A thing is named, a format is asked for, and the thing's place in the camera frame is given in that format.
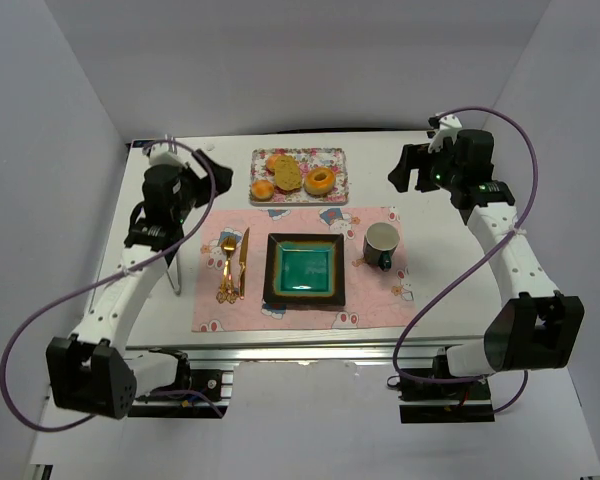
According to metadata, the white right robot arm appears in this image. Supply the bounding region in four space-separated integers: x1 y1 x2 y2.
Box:
388 129 584 384

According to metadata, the green white mug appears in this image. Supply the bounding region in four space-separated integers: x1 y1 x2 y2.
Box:
363 222 400 272

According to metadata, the aluminium table rail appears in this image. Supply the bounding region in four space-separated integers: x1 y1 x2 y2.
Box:
124 341 461 366

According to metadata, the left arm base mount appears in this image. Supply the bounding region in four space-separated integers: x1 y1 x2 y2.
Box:
126 348 228 419

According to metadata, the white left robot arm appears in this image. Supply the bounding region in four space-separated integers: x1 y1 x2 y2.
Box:
46 150 233 419

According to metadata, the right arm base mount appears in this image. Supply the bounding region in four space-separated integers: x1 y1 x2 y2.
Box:
386 344 495 425

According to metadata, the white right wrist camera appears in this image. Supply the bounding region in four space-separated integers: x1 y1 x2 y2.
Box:
428 113 462 154

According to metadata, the gold fork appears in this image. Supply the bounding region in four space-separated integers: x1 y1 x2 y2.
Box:
216 237 237 304

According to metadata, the pink bunny placemat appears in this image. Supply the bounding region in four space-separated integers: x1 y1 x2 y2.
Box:
192 206 416 333

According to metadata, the black teal square plate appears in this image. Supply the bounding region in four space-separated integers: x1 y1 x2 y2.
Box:
263 233 346 307

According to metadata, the round bun rear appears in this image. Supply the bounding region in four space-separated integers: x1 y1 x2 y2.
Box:
265 154 279 174

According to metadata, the round bun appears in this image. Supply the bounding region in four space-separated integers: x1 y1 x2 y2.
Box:
265 154 279 174
250 180 275 201

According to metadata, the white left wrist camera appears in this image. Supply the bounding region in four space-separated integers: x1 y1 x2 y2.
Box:
143 135 188 168

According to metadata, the gold knife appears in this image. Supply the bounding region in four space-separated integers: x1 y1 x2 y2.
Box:
238 228 250 299

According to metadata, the orange glazed donut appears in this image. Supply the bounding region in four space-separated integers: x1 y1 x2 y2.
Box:
304 167 336 196

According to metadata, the round bun front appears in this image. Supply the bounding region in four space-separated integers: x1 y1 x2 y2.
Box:
250 180 275 201

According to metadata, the seeded bread slice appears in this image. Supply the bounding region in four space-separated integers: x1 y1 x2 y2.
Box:
274 155 303 192

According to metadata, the floral rectangular tray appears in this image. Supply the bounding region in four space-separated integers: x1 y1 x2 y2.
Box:
249 147 349 206

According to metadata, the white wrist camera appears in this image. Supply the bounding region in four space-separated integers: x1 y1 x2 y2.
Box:
143 135 188 168
428 113 462 154

